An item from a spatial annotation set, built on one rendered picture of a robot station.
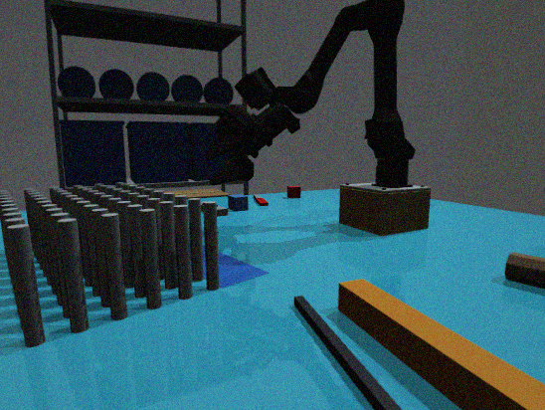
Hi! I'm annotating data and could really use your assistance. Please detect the small red block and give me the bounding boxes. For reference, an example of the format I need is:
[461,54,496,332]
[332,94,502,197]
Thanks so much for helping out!
[287,186,300,198]

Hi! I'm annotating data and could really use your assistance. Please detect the blue cube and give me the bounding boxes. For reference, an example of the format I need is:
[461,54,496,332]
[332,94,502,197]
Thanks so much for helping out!
[228,194,249,212]

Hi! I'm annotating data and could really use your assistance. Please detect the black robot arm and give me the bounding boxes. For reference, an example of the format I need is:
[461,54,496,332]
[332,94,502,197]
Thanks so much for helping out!
[234,0,416,188]

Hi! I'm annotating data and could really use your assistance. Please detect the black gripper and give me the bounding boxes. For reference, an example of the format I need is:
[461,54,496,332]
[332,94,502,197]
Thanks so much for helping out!
[204,104,276,185]

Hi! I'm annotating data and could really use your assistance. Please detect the orange rectangular bar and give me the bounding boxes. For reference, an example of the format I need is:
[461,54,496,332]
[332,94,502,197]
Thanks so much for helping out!
[337,279,545,410]

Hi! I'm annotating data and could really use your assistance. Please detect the blue taped strip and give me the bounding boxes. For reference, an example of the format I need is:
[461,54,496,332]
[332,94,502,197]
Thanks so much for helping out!
[202,246,269,289]

